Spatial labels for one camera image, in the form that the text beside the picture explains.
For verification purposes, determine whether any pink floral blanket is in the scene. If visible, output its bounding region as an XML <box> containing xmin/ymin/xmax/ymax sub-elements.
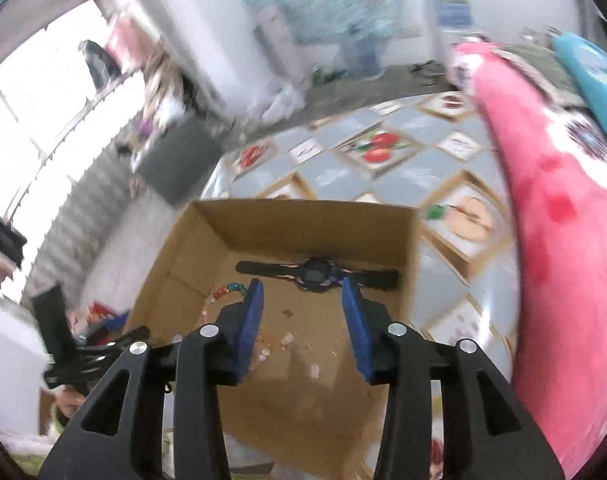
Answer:
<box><xmin>453</xmin><ymin>42</ymin><xmax>607</xmax><ymax>478</ymax></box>

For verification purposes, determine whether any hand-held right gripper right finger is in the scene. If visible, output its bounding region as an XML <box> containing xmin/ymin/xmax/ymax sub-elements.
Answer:
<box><xmin>341</xmin><ymin>276</ymin><xmax>567</xmax><ymax>480</ymax></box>

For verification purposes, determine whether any fruit print tablecloth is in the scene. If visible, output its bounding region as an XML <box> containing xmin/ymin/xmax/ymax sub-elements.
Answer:
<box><xmin>201</xmin><ymin>91</ymin><xmax>521</xmax><ymax>391</ymax></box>

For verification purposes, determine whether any brown cardboard box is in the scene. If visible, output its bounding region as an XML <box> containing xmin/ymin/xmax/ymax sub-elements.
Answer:
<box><xmin>126</xmin><ymin>199</ymin><xmax>421</xmax><ymax>478</ymax></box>

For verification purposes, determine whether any blue water jug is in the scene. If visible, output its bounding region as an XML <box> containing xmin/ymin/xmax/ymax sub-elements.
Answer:
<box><xmin>426</xmin><ymin>0</ymin><xmax>471</xmax><ymax>36</ymax></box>

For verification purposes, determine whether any black purple smart watch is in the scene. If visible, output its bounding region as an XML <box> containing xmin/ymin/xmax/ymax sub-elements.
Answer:
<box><xmin>236</xmin><ymin>256</ymin><xmax>400</xmax><ymax>293</ymax></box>

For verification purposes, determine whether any grey box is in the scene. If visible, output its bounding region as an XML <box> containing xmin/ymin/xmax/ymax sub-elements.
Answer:
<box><xmin>136</xmin><ymin>112</ymin><xmax>222</xmax><ymax>206</ymax></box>

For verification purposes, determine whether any pink hanging garment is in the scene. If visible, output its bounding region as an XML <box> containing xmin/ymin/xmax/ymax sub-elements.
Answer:
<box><xmin>106</xmin><ymin>12</ymin><xmax>154</xmax><ymax>61</ymax></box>

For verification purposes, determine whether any grey lace-trimmed pillow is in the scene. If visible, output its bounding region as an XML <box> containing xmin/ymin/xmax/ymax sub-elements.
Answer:
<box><xmin>493</xmin><ymin>42</ymin><xmax>579</xmax><ymax>108</ymax></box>

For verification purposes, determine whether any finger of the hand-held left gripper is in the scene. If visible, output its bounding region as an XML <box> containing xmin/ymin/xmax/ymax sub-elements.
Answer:
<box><xmin>82</xmin><ymin>325</ymin><xmax>152</xmax><ymax>354</ymax></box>
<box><xmin>76</xmin><ymin>346</ymin><xmax>123</xmax><ymax>369</ymax></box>

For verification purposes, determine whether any dark hanging garment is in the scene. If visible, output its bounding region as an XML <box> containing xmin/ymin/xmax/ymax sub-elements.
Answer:
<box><xmin>78</xmin><ymin>40</ymin><xmax>122</xmax><ymax>91</ymax></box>

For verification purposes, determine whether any multicolour bead bracelet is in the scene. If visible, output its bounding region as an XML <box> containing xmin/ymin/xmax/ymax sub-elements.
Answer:
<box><xmin>211</xmin><ymin>282</ymin><xmax>248</xmax><ymax>306</ymax></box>

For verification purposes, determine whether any teal cartoon pillow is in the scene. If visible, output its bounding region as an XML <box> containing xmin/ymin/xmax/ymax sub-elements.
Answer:
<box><xmin>553</xmin><ymin>32</ymin><xmax>607</xmax><ymax>161</ymax></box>

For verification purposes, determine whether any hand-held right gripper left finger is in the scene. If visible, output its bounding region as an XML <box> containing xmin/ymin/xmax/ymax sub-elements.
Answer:
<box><xmin>38</xmin><ymin>277</ymin><xmax>265</xmax><ymax>480</ymax></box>

